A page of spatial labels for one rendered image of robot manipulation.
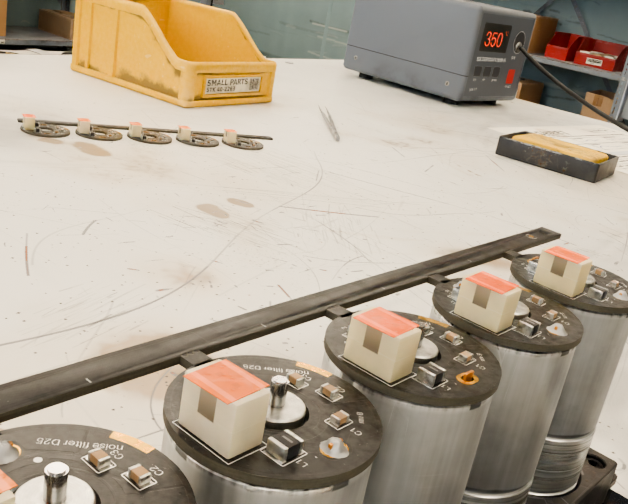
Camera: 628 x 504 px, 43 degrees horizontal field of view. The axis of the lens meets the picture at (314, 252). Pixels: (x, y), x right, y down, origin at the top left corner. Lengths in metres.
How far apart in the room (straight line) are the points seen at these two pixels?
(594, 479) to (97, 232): 0.20
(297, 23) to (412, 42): 5.21
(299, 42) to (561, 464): 5.86
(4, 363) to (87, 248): 0.08
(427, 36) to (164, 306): 0.59
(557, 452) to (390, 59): 0.69
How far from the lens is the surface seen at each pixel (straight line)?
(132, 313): 0.25
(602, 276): 0.17
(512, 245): 0.17
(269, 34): 6.17
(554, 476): 0.17
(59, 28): 5.25
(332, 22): 5.83
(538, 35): 4.75
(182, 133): 0.46
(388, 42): 0.83
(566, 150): 0.59
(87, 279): 0.27
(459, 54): 0.78
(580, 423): 0.16
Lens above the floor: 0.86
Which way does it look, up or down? 20 degrees down
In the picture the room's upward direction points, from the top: 11 degrees clockwise
